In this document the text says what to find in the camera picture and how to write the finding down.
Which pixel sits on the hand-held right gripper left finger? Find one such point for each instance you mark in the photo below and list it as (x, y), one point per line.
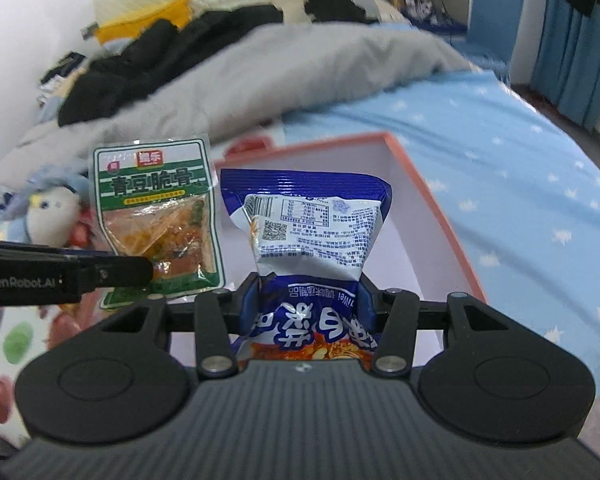
(250, 302)

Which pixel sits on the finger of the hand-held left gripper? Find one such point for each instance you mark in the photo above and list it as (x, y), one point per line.
(125, 271)

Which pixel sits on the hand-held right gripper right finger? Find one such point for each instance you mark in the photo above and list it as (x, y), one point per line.
(367, 305)

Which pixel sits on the pink cardboard box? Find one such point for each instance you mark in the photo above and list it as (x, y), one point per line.
(410, 260)

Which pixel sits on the blue snack bag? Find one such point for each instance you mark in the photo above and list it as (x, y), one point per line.
(305, 225)

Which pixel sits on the green snack packet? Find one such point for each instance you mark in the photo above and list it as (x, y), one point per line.
(150, 175)

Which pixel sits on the fruit printed sheet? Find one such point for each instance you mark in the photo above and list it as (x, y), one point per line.
(15, 345)

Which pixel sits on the white plush toy blue hair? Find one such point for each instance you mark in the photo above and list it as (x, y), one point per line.
(50, 210)

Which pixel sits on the red snack packet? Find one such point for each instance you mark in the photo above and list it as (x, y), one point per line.
(250, 146)

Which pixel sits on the patterned cloth pile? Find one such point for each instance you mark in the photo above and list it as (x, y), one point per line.
(62, 85)

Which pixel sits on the black garment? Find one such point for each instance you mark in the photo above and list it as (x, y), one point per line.
(180, 50)

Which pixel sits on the grey blanket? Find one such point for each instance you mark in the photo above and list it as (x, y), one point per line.
(280, 70)

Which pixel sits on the yellow pillow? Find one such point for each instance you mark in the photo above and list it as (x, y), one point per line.
(145, 15)

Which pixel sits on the blue curtain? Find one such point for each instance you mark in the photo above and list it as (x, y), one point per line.
(570, 60)

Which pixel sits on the blue chair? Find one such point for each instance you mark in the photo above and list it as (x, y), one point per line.
(495, 10)

